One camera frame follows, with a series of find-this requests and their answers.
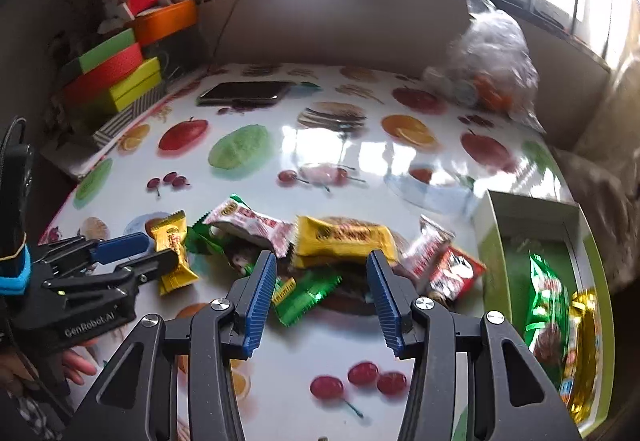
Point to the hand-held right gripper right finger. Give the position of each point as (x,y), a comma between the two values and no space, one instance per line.
(385,308)

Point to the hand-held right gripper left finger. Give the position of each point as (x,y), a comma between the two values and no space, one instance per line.
(260,303)

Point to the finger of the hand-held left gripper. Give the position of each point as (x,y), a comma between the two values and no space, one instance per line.
(120,246)
(150,268)

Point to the small gold candy packet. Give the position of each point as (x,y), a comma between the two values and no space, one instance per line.
(172,251)

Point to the green biscuit packet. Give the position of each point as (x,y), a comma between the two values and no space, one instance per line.
(547,306)
(305,293)

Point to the red white snack packet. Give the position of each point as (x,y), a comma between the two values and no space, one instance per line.
(430,246)

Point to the white brown candy packet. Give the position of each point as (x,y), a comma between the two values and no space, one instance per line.
(250,226)

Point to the yellow candy packet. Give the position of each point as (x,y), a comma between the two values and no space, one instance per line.
(340,236)

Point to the green cardboard box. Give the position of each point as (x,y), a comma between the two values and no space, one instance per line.
(525,221)

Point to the person's left hand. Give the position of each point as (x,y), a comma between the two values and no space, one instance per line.
(77,366)

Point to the fruit print tablecloth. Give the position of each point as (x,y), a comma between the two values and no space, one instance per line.
(290,363)

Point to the red dark snack packet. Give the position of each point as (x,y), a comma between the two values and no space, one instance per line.
(455,273)

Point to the black white striped box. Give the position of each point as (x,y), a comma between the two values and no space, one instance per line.
(127,116)

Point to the yellow-green box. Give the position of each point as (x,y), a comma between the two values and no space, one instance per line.
(135,86)

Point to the red flat box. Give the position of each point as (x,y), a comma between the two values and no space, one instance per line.
(100,73)

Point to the light green flat box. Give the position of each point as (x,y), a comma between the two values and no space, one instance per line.
(107,48)

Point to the black smartphone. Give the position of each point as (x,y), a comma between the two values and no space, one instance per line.
(245,92)

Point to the orange box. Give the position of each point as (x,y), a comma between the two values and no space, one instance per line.
(165,21)

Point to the orange wrapped item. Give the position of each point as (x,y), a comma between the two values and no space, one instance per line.
(487,93)

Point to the patterned cream cloth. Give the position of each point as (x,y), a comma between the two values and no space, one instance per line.
(600,181)

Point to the clear plastic bag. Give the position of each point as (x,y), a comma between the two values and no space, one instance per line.
(490,51)

